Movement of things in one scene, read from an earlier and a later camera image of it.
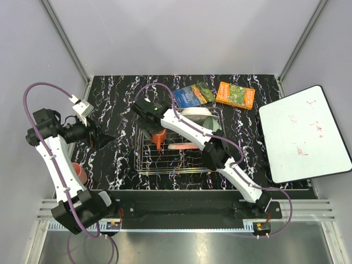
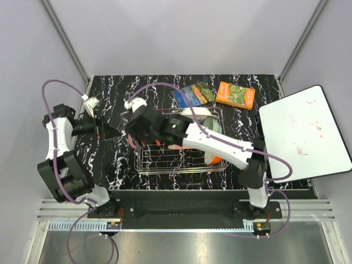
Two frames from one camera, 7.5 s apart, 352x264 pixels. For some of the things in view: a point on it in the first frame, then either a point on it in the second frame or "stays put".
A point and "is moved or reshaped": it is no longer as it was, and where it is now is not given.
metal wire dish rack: (181, 155) stays put
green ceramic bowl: (212, 124) stays put
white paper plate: (197, 114) stays put
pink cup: (80, 172) is moved or reshaped
